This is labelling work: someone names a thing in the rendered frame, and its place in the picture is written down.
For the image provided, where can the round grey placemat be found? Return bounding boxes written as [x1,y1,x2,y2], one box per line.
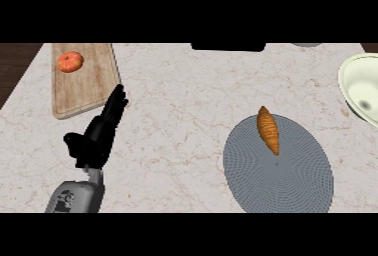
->
[222,113,336,214]

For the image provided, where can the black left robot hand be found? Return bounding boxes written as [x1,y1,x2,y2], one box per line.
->
[63,83,131,170]

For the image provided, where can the pale cream bowl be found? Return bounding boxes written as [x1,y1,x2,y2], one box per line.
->
[337,52,378,129]

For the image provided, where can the black appliance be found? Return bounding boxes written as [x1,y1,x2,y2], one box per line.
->
[190,43,268,53]

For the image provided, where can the wooden cutting board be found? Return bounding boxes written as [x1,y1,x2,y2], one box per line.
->
[51,43,123,120]

